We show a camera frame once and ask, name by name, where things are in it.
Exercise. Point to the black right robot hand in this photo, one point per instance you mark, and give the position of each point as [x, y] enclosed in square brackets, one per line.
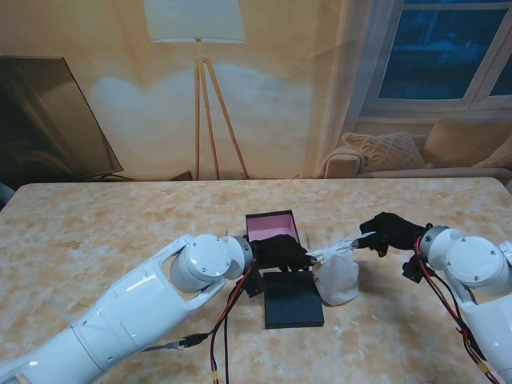
[396, 234]

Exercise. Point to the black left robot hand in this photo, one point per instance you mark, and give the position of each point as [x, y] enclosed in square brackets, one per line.
[280, 252]

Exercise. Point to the black gift box pink inside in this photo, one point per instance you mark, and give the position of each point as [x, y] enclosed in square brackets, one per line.
[268, 228]

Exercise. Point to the black gift box lid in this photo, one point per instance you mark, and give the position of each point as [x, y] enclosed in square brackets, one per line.
[292, 308]

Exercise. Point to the white plastic bag orange print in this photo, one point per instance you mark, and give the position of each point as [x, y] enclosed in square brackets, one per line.
[338, 276]

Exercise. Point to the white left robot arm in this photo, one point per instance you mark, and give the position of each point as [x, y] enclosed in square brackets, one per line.
[140, 304]

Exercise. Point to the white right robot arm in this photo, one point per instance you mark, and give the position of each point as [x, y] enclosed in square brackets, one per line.
[472, 272]

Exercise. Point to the white zip tie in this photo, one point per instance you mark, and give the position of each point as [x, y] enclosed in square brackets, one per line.
[64, 314]

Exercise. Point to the knitted beige cushion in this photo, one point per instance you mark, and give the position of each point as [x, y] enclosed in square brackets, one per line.
[384, 150]

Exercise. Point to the beige sofa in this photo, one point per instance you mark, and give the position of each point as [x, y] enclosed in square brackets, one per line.
[340, 160]

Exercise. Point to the tan plain cushion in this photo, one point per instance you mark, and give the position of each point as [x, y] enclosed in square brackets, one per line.
[452, 144]
[500, 158]

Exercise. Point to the sheer beige curtain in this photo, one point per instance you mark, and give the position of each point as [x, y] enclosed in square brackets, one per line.
[348, 60]

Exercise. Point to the tripod floor lamp white shade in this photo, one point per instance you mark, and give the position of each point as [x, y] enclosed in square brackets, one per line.
[196, 20]

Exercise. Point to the black flat television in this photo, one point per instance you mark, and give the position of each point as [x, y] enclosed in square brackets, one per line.
[40, 120]

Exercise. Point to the dark grey chair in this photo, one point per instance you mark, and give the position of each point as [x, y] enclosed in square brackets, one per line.
[4, 194]

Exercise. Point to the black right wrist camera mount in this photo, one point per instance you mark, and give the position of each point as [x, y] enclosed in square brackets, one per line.
[412, 270]

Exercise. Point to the window with white frame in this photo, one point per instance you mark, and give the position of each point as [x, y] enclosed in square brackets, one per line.
[432, 52]

